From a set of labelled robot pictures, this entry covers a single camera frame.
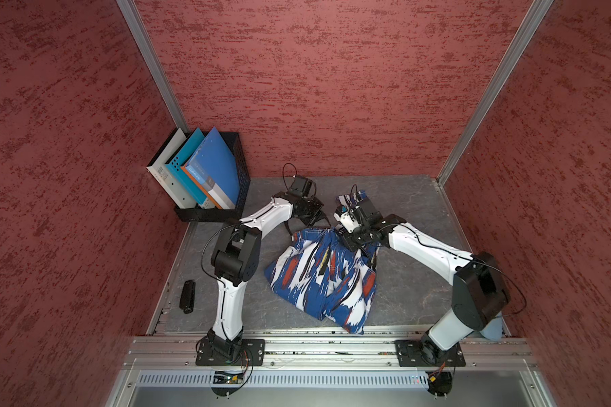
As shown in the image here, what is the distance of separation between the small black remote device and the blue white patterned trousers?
26cm

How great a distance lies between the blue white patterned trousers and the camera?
775 millimetres

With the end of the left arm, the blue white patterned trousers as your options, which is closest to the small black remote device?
the blue white patterned trousers

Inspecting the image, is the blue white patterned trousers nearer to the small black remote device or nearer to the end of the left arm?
the end of the left arm

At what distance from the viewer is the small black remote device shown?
0.81 m
